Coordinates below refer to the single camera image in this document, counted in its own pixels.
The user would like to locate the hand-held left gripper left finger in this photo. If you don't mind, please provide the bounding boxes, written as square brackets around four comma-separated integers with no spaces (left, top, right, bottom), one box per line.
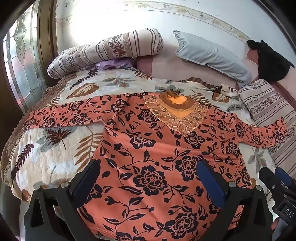
[23,159,102,241]

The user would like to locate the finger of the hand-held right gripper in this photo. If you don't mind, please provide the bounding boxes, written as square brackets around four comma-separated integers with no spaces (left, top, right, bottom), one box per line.
[258,166,286,197]
[274,167,296,191]

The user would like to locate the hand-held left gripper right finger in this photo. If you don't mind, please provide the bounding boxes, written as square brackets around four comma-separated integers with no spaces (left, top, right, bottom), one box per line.
[196,160,274,241]

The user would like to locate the orange floral blouse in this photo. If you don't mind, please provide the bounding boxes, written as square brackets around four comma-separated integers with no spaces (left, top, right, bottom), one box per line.
[23,91,287,241]

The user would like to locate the leaf print blanket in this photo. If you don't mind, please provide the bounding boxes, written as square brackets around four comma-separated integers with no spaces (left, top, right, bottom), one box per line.
[0,67,278,241]

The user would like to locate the striped floral pillow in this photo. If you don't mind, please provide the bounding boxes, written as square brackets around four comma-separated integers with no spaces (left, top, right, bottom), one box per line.
[47,28,164,80]
[238,79,296,181]

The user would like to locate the black cloth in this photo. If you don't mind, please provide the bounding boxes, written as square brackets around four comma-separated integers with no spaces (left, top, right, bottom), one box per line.
[246,40,292,82]

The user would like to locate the purple cloth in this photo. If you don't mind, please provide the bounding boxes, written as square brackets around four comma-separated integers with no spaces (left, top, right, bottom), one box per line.
[95,58,137,70]

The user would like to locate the grey pillow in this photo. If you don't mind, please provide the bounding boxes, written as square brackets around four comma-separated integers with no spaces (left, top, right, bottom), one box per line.
[173,30,254,89]

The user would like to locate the pink bed sheet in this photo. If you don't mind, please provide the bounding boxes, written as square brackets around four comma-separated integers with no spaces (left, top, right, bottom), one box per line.
[136,49,296,99]

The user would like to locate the stained glass window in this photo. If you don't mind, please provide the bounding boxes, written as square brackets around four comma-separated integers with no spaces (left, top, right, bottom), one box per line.
[3,0,48,113]

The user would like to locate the wooden window frame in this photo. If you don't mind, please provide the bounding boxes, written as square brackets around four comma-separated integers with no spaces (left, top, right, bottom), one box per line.
[37,0,59,87]

